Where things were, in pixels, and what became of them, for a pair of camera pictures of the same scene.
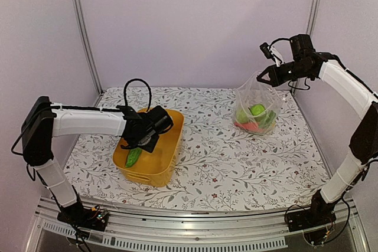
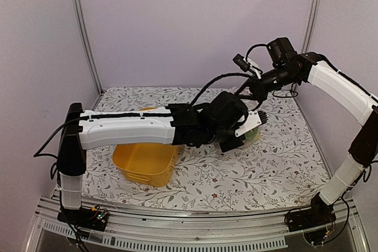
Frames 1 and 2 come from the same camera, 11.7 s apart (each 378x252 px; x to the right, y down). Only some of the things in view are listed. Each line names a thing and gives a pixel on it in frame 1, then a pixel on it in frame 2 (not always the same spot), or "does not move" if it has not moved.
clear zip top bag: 257,107 -> 251,138
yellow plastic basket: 156,169 does not move
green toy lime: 257,108 -> 251,134
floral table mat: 222,169 does not move
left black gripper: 149,147 -> 227,147
